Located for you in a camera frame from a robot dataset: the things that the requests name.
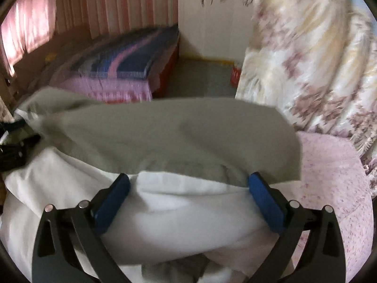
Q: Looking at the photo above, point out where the red container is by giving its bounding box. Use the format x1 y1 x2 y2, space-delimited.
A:
231 62 243 87

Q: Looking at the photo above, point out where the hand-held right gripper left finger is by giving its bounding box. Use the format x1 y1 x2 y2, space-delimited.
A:
32 173 131 283

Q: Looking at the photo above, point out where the pink floral bed sheet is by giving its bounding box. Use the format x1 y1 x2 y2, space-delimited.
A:
277 131 374 283

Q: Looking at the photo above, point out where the blue and pink striped blanket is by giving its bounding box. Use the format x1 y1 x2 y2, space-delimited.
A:
49 25 180 80

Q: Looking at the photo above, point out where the bed with brown headboard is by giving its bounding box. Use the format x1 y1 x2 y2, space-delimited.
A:
12 24 180 104

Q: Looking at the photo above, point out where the wide blue floral curtain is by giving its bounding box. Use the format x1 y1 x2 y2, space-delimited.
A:
236 0 377 183

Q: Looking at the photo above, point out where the white wardrobe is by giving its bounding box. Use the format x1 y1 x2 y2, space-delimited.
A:
177 0 260 61

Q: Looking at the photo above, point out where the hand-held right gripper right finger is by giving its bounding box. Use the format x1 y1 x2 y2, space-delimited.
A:
249 172 346 283

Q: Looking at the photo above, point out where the pink sheer curtain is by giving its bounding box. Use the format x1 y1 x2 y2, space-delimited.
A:
0 0 56 74

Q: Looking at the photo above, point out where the olive and white large cloth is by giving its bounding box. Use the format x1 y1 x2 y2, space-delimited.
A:
0 87 304 283

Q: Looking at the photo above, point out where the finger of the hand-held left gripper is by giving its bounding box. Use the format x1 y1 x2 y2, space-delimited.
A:
4 118 42 149

